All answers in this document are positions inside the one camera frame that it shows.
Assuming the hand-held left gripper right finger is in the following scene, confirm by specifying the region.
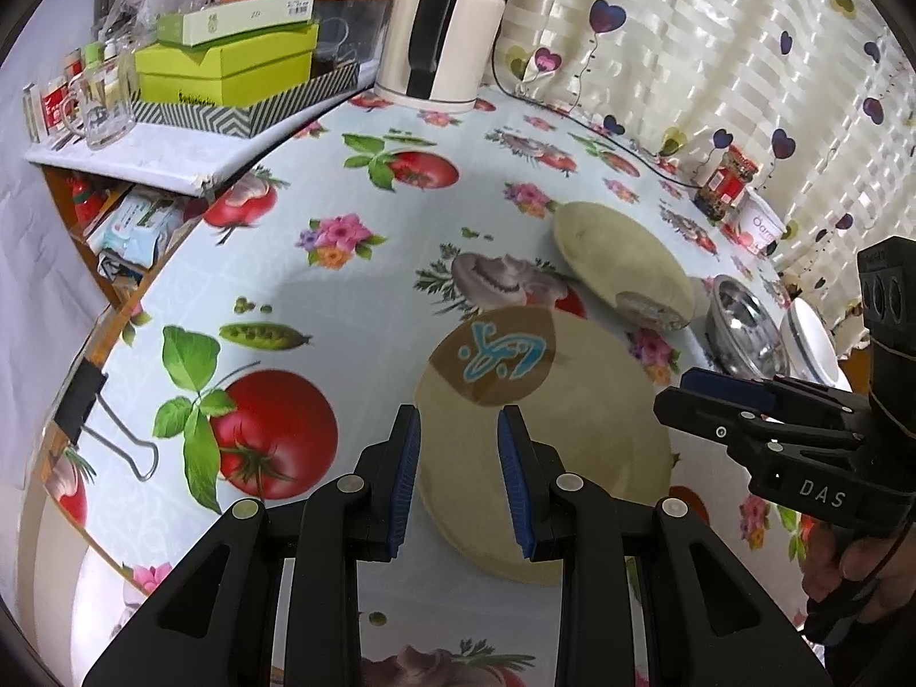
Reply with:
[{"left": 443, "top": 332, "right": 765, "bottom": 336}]
[{"left": 497, "top": 404, "right": 835, "bottom": 687}]

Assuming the flat light green box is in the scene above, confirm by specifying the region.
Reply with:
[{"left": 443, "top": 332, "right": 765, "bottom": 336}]
[{"left": 156, "top": 0, "right": 316, "bottom": 45}]

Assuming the small red white box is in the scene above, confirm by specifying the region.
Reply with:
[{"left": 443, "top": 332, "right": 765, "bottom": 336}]
[{"left": 21, "top": 50, "right": 88, "bottom": 145}]

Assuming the white yogurt cup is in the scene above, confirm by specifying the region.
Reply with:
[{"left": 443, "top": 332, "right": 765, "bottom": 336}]
[{"left": 722, "top": 187, "right": 788, "bottom": 257}]

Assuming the beige plate with blue print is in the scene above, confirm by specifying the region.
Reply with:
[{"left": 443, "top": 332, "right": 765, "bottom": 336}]
[
  {"left": 552, "top": 202, "right": 697, "bottom": 332},
  {"left": 413, "top": 305, "right": 675, "bottom": 586}
]

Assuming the person's right hand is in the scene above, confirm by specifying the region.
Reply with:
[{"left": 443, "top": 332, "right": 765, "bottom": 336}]
[{"left": 800, "top": 535, "right": 916, "bottom": 631}]

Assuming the blue white packet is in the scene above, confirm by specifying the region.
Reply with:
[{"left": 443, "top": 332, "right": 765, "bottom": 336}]
[{"left": 100, "top": 189, "right": 187, "bottom": 267}]

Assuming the white shelf board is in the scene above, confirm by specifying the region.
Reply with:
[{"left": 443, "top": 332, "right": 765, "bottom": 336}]
[{"left": 23, "top": 82, "right": 359, "bottom": 198}]

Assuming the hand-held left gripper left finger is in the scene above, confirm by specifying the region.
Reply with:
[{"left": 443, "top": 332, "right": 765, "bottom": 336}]
[{"left": 82, "top": 404, "right": 423, "bottom": 687}]

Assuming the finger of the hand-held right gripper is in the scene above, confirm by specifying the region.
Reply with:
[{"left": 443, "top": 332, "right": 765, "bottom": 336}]
[
  {"left": 678, "top": 367, "right": 856, "bottom": 421},
  {"left": 653, "top": 385, "right": 870, "bottom": 475}
]

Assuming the glass jar with red label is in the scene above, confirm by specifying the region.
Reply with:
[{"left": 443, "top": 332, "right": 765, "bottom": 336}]
[{"left": 694, "top": 145, "right": 761, "bottom": 223}]

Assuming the striped curtain with heart print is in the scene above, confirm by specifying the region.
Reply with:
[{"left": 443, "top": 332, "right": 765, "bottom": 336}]
[{"left": 487, "top": 0, "right": 916, "bottom": 362}]

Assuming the glass mug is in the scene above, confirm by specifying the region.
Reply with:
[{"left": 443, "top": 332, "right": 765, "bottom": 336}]
[{"left": 61, "top": 61, "right": 139, "bottom": 151}]

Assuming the white kettle with black handle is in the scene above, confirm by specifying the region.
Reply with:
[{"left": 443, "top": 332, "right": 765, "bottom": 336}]
[{"left": 373, "top": 0, "right": 527, "bottom": 113}]

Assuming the steel bowl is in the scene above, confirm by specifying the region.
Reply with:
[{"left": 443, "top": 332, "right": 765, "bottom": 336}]
[{"left": 705, "top": 275, "right": 792, "bottom": 380}]

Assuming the white bowl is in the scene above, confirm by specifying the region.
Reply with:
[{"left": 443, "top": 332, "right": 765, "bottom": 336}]
[{"left": 779, "top": 297, "right": 842, "bottom": 391}]

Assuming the vegetable printed tablecloth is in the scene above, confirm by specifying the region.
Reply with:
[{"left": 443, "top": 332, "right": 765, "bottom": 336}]
[{"left": 14, "top": 82, "right": 824, "bottom": 687}]

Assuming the black cable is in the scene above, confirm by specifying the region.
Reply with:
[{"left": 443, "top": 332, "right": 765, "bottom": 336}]
[{"left": 488, "top": 50, "right": 709, "bottom": 194}]

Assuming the black binder clip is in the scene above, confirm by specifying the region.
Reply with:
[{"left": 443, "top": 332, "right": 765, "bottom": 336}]
[{"left": 53, "top": 361, "right": 160, "bottom": 482}]

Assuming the chevron patterned box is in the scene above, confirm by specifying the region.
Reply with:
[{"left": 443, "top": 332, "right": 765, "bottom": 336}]
[{"left": 129, "top": 61, "right": 359, "bottom": 139}]

